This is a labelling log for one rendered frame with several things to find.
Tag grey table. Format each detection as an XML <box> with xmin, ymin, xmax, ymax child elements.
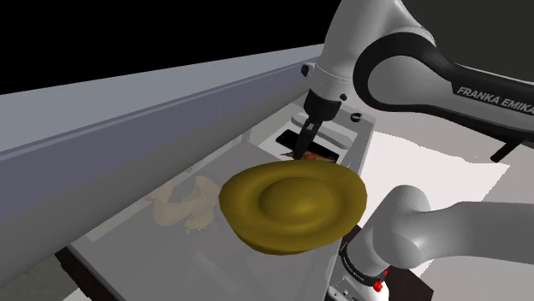
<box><xmin>54</xmin><ymin>92</ymin><xmax>377</xmax><ymax>301</ymax></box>

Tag pale tan figure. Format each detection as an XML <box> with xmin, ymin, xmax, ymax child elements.
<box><xmin>143</xmin><ymin>174</ymin><xmax>223</xmax><ymax>235</ymax></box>

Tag brown small object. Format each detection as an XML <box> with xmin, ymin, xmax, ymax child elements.
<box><xmin>280</xmin><ymin>150</ymin><xmax>335</xmax><ymax>164</ymax></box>

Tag olive yellow plate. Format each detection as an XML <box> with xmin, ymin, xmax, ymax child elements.
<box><xmin>218</xmin><ymin>159</ymin><xmax>369</xmax><ymax>257</ymax></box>

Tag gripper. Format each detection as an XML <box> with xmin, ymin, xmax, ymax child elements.
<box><xmin>293</xmin><ymin>89</ymin><xmax>342</xmax><ymax>162</ymax></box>

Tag white oblong object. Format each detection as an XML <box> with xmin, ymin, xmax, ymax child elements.
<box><xmin>290</xmin><ymin>112</ymin><xmax>360</xmax><ymax>148</ymax></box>

